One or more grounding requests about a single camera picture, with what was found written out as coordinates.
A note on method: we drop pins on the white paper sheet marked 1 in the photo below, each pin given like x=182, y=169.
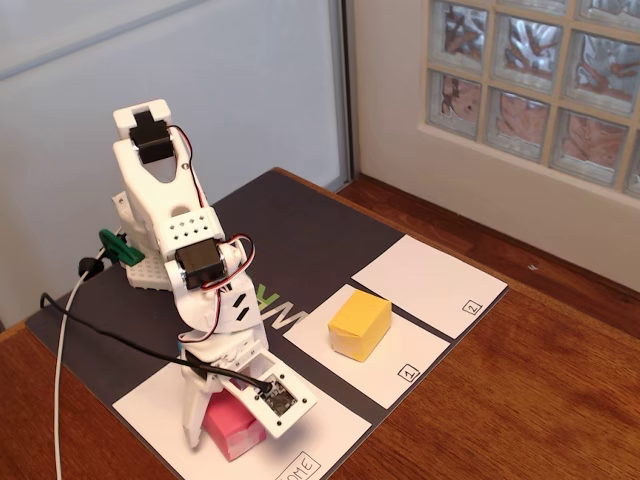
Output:
x=415, y=350

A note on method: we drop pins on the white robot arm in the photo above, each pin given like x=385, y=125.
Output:
x=165, y=200

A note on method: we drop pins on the glass block window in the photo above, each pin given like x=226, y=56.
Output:
x=530, y=85

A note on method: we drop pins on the green clamp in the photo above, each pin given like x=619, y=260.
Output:
x=122, y=248

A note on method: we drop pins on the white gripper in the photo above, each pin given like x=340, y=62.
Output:
x=196, y=406

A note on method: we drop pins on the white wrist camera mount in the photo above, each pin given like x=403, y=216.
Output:
x=295, y=405

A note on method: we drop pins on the grey metal door frame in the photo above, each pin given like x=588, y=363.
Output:
x=345, y=90

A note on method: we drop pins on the white paper sheet marked 2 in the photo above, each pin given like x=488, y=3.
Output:
x=425, y=280

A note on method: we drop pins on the red paper box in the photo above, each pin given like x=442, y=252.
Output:
x=230, y=425

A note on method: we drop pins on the dark mat with WROB print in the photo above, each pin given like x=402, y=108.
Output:
x=300, y=220

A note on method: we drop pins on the yellow paper box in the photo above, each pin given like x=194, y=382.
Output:
x=357, y=322

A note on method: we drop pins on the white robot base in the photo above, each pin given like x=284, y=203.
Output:
x=147, y=272

